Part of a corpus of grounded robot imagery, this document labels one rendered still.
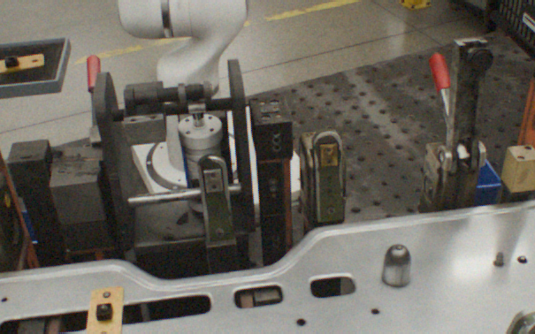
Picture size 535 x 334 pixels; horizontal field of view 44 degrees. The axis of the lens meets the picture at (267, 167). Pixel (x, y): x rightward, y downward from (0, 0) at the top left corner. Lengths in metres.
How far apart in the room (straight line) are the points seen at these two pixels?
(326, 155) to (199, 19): 0.43
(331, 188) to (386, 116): 0.80
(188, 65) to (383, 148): 0.53
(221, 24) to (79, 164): 0.42
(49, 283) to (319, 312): 0.33
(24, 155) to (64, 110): 2.36
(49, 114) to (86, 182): 2.40
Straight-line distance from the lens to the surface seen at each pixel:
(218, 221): 0.85
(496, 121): 1.68
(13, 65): 0.98
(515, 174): 0.92
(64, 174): 0.88
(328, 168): 0.86
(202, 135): 0.86
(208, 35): 1.20
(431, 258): 0.83
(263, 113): 0.86
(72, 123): 3.14
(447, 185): 0.91
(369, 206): 1.37
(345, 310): 0.76
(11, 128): 3.22
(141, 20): 1.19
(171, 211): 0.96
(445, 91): 0.93
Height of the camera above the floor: 1.57
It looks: 36 degrees down
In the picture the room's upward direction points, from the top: 3 degrees counter-clockwise
